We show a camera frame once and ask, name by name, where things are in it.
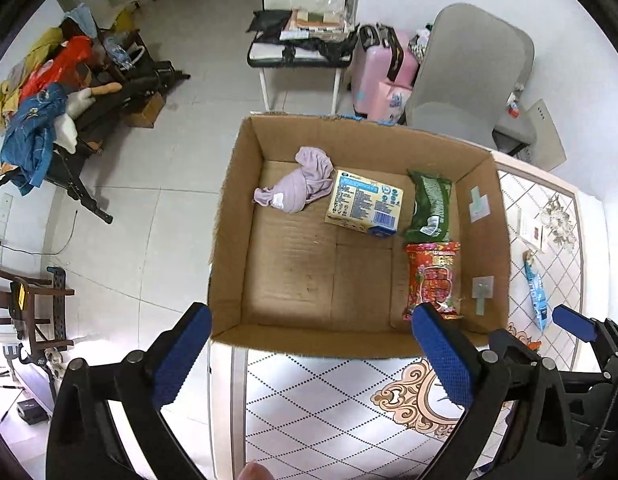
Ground white red card box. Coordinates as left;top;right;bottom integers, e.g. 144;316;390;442
517;209;545;252

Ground green snack bag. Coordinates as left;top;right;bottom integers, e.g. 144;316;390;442
404;170;452;244

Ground pink suitcase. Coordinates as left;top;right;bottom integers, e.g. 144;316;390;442
350;24;418;118

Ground brown cardboard box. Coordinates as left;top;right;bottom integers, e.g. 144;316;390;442
208;114;510;359

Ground dark wooden chair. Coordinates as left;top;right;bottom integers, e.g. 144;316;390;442
0;266;74;367

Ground blue long snack packet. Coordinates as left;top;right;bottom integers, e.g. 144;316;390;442
522;249;548;332

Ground purple fuzzy cloth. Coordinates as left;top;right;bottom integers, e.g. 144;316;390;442
254;146;334;214

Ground white bench with clutter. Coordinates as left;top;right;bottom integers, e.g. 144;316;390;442
247;0;358;114

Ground pink gift bag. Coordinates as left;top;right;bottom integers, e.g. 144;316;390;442
367;81;413;125

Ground red snack bag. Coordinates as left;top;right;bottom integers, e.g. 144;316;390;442
402;242;463;321

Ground orange snack packet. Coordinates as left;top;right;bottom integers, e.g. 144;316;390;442
525;340;541;351

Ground grey chair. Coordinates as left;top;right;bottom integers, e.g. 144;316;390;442
404;3;534;150

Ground clear crinkled plastic wrapper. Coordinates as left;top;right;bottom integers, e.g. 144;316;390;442
540;194;577;252

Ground black bag on bench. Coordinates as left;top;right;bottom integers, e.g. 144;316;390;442
247;10;359;68

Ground cream blue tissue pack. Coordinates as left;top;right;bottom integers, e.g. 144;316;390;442
325;170;403;237

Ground pile of colourful clothes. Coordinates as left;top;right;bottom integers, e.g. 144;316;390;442
0;3;192;226

